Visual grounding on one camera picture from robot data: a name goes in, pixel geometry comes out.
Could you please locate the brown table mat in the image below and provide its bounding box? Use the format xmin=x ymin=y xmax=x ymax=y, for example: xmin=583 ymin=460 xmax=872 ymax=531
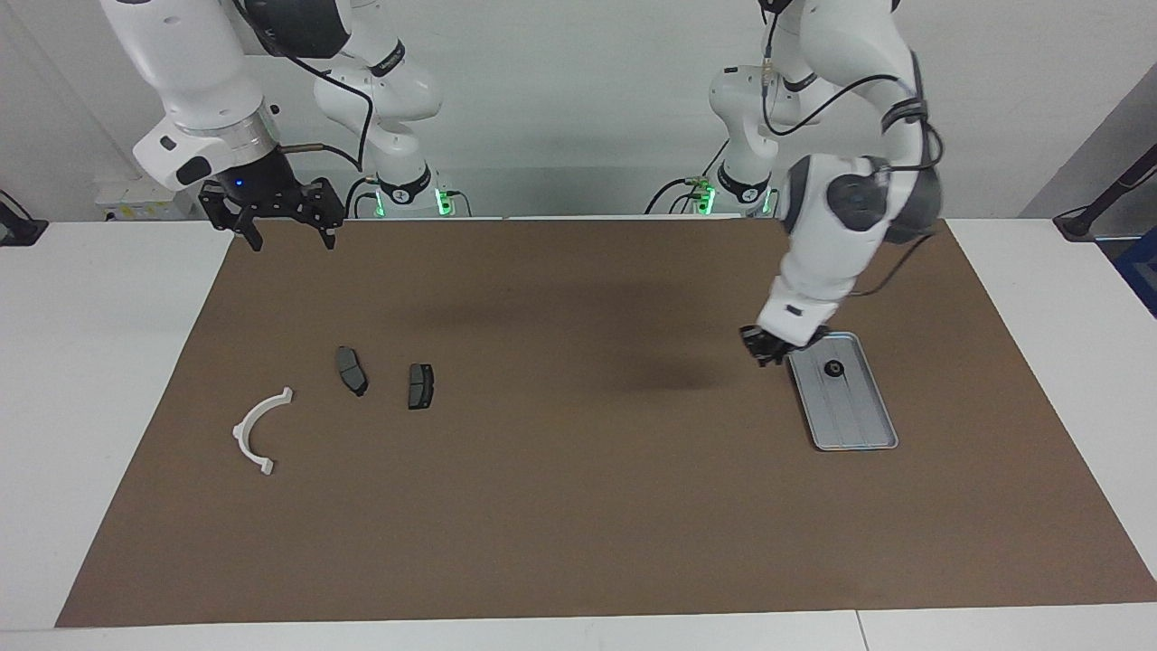
xmin=54 ymin=217 xmax=1157 ymax=629

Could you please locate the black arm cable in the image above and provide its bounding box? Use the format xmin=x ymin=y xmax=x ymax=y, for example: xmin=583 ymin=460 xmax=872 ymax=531
xmin=237 ymin=0 xmax=376 ymax=175
xmin=759 ymin=9 xmax=946 ymax=299

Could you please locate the long dark brake pad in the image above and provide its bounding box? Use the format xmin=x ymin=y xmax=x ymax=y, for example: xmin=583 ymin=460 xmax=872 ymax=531
xmin=335 ymin=345 xmax=370 ymax=398

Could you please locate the silver metal tray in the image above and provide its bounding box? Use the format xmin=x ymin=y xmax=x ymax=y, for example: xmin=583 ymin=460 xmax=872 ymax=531
xmin=782 ymin=331 xmax=900 ymax=452

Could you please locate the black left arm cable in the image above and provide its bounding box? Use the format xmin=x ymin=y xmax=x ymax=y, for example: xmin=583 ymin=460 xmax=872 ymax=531
xmin=759 ymin=9 xmax=946 ymax=299

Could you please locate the white curved plastic bracket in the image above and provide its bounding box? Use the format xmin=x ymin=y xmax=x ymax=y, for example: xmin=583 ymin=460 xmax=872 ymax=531
xmin=231 ymin=387 xmax=296 ymax=477

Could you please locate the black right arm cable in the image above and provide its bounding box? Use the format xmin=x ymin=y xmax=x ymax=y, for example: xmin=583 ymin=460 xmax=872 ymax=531
xmin=237 ymin=0 xmax=376 ymax=175

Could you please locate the blue bin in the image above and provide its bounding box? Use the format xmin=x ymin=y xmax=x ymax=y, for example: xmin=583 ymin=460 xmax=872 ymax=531
xmin=1115 ymin=226 xmax=1157 ymax=318

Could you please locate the white wall box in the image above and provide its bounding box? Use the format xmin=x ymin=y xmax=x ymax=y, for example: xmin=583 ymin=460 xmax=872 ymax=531
xmin=94 ymin=175 xmax=196 ymax=222

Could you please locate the black clamp mount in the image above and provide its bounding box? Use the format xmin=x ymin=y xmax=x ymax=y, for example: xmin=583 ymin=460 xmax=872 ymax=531
xmin=0 ymin=189 xmax=49 ymax=248

